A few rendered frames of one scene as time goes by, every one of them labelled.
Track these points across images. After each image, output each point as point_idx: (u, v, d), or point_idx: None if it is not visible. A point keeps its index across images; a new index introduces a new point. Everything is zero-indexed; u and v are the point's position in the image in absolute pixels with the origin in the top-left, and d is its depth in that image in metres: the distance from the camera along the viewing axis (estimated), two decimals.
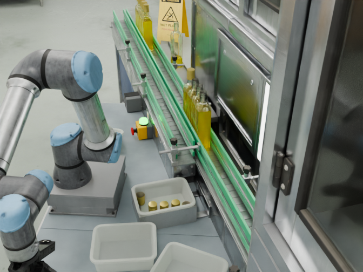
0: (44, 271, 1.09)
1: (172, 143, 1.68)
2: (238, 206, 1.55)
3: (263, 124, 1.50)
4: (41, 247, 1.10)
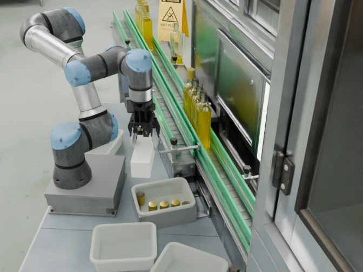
0: (153, 118, 1.42)
1: (172, 143, 1.68)
2: (238, 206, 1.55)
3: (263, 124, 1.50)
4: None
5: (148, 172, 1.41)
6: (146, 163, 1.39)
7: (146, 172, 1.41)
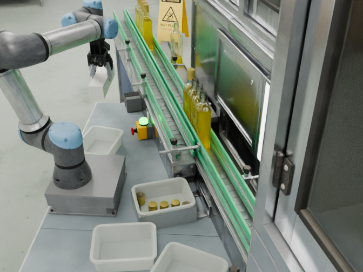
0: (106, 53, 1.86)
1: (172, 143, 1.68)
2: (238, 206, 1.55)
3: (263, 124, 1.50)
4: None
5: (102, 95, 1.84)
6: (100, 86, 1.82)
7: (101, 94, 1.84)
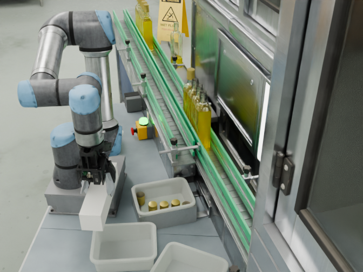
0: (106, 162, 1.22)
1: (172, 143, 1.68)
2: (238, 206, 1.55)
3: (263, 124, 1.50)
4: None
5: (100, 225, 1.21)
6: (97, 215, 1.19)
7: (98, 225, 1.21)
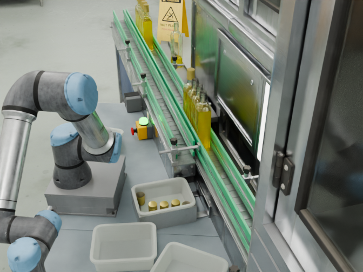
0: None
1: (172, 143, 1.68)
2: (238, 206, 1.55)
3: (263, 124, 1.50)
4: None
5: None
6: None
7: None
